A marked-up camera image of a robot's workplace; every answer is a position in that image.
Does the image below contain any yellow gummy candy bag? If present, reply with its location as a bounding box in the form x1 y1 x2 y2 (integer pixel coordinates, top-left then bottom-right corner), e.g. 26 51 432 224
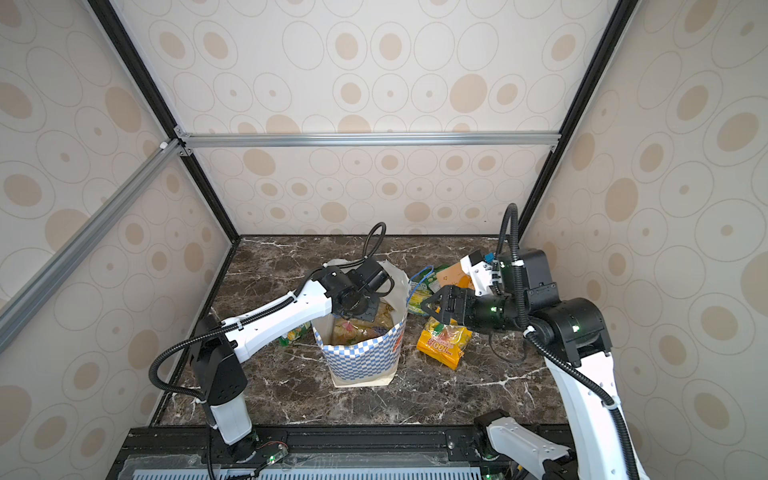
330 302 394 346
417 318 472 370

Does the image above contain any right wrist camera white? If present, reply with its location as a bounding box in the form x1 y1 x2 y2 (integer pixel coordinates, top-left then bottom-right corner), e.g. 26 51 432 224
460 250 493 296

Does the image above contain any black frame post left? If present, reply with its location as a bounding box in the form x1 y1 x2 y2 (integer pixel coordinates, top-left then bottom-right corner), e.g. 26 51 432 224
87 0 240 244

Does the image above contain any horizontal aluminium rail back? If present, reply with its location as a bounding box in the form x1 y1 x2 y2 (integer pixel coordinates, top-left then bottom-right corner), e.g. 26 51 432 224
173 131 561 151

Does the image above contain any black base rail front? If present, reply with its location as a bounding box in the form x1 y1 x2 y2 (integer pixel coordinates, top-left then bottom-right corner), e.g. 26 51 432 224
119 424 625 480

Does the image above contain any black frame post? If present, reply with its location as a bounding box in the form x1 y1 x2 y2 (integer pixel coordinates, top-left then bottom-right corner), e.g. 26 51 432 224
87 0 240 244
519 0 640 237

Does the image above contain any black frame post right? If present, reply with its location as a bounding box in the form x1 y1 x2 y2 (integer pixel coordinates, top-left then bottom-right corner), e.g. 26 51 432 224
519 0 640 237

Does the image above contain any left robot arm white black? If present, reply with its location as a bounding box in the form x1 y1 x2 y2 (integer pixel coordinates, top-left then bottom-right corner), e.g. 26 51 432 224
148 222 395 446

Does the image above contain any blue checkered paper bag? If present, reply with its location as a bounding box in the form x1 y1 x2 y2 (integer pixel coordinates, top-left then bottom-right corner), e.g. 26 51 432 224
311 260 410 388

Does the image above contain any green Fox's candy bag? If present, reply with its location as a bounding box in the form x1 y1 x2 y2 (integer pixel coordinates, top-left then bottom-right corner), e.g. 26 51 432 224
429 263 464 291
278 322 311 346

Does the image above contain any aluminium rail left wall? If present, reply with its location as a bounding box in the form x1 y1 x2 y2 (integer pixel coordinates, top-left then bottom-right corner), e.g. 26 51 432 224
1 139 182 350

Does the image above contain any orange potato chips bag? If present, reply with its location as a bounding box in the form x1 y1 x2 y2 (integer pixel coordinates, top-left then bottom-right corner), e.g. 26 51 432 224
436 262 474 289

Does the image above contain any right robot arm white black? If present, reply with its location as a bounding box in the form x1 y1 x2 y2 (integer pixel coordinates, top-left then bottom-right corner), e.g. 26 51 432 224
421 203 647 479

